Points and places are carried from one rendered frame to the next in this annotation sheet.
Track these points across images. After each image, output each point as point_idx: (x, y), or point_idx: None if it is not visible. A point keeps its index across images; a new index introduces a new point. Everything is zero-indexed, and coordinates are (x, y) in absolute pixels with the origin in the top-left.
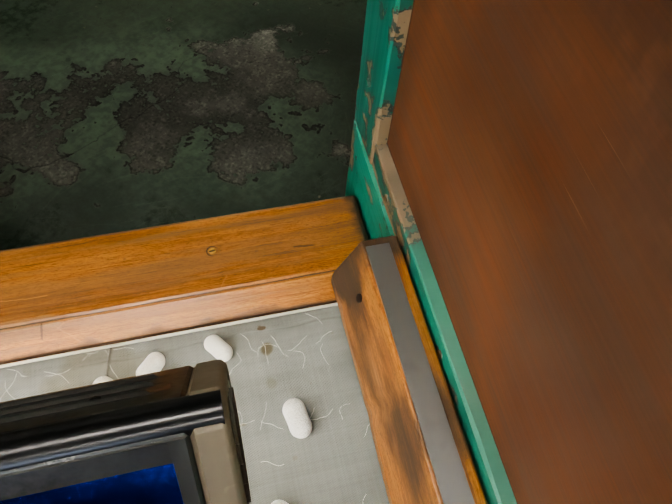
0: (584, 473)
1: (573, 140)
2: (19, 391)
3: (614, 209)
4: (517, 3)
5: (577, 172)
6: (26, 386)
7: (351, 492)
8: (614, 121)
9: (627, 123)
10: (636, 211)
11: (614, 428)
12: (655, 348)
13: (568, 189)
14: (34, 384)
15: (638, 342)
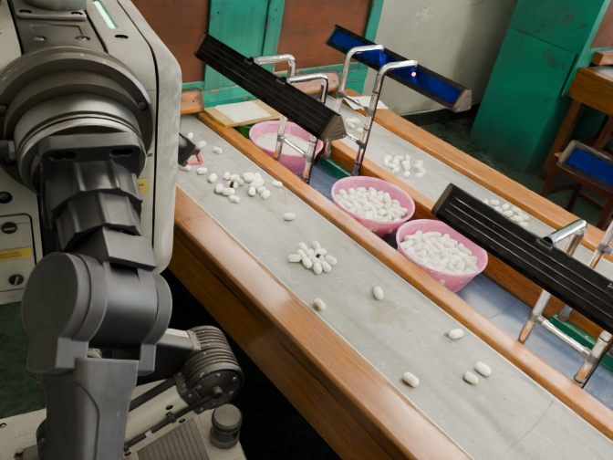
0: (183, 51)
1: (150, 15)
2: (181, 179)
3: (162, 15)
4: None
5: (154, 18)
6: (179, 178)
7: (179, 131)
8: (155, 6)
9: (157, 5)
10: (165, 11)
11: (181, 37)
12: (178, 20)
13: (154, 22)
14: (178, 177)
15: (176, 23)
